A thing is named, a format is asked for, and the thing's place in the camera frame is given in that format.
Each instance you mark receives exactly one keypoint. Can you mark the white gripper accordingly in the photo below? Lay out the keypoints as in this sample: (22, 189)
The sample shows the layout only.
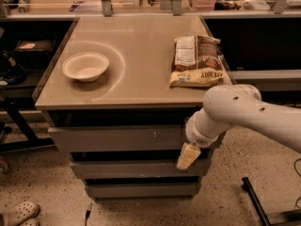
(197, 136)

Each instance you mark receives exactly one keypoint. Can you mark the grey top drawer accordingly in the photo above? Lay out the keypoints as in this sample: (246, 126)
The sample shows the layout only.
(117, 130)

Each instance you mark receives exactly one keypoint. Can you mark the grey drawer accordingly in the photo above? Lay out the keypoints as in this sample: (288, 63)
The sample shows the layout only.
(118, 188)
(117, 130)
(135, 164)

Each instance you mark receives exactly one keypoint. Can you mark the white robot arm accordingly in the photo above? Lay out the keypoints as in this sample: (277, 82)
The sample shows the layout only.
(225, 106)

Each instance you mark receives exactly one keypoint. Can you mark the grey bottom drawer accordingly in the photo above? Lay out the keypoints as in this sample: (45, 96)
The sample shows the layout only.
(118, 188)

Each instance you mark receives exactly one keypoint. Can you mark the grey drawer cabinet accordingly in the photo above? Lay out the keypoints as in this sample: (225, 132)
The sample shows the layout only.
(140, 50)

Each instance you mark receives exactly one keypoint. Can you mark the grey middle drawer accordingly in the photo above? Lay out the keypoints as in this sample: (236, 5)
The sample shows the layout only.
(135, 164)

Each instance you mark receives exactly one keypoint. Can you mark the brown yellow snack bag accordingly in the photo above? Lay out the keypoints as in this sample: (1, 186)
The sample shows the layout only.
(196, 62)

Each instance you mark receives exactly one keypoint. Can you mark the black metal floor stand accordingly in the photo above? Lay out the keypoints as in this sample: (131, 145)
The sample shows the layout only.
(285, 218)

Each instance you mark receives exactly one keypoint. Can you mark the white bowl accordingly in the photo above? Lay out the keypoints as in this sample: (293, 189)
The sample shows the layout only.
(85, 67)

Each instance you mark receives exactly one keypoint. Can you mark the white perforated clog shoe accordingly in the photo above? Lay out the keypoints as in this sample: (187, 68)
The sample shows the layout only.
(23, 214)

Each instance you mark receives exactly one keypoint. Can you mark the black box on shelf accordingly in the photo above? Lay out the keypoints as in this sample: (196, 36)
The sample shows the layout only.
(39, 49)

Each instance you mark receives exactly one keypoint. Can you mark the black side table frame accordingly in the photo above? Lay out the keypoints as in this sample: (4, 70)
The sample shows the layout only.
(14, 97)

